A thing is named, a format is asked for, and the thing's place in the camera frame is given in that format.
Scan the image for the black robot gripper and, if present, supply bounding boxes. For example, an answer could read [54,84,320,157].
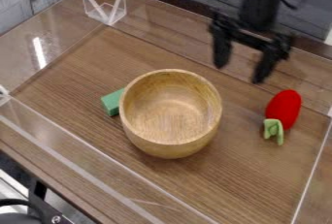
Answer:
[208,12,294,84]

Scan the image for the red plush strawberry green leaves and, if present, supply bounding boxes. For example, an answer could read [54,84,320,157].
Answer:
[263,89,302,145]

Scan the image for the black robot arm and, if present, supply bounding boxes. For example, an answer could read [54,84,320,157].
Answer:
[208,0,306,84]

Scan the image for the wooden bowl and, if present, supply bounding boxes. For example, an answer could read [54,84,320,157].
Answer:
[119,69,223,159]

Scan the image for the green foam block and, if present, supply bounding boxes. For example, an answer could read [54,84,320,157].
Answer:
[101,89,123,116]

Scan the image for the clear acrylic corner bracket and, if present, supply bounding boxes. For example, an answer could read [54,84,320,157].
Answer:
[83,0,127,26]

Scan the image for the black table leg bracket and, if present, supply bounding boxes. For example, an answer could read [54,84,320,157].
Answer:
[28,179,73,224]

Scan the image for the black cable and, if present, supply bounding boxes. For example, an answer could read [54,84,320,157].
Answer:
[0,196,30,207]

